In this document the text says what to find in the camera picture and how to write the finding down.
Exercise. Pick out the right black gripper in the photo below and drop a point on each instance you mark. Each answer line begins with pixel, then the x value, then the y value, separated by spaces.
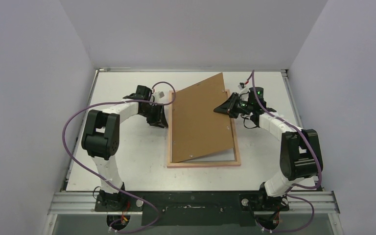
pixel 234 105

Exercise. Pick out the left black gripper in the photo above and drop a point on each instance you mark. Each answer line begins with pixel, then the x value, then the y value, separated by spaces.
pixel 159 120

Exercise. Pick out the brown cardboard backing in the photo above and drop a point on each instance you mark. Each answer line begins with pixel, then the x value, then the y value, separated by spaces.
pixel 196 129

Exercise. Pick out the pink picture frame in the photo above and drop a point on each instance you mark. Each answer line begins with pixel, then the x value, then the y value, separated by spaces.
pixel 201 164

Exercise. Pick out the blue landscape photo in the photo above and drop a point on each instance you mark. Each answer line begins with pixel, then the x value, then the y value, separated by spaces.
pixel 226 155

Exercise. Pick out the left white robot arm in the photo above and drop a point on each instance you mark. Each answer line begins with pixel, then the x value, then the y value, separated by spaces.
pixel 101 139

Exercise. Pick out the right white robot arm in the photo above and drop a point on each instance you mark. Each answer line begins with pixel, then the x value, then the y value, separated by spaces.
pixel 300 154

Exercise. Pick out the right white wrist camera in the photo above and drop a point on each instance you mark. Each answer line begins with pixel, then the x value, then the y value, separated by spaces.
pixel 243 87

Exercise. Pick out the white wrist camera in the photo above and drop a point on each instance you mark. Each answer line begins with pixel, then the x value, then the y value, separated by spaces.
pixel 243 87
pixel 157 97

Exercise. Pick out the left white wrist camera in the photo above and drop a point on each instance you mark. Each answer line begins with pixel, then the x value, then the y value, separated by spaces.
pixel 157 97

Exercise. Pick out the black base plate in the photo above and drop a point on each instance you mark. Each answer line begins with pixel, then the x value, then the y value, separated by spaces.
pixel 192 208

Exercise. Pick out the aluminium rail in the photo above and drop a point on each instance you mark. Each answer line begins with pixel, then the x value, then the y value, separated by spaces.
pixel 300 202

